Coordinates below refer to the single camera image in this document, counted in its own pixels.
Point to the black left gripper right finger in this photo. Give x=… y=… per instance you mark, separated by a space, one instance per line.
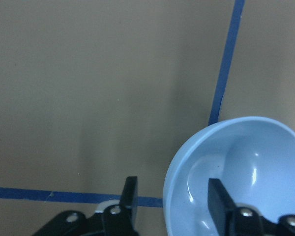
x=220 y=205

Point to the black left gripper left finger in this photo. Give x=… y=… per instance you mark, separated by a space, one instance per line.
x=129 y=201

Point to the blue bowl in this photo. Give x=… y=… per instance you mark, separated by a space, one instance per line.
x=254 y=157

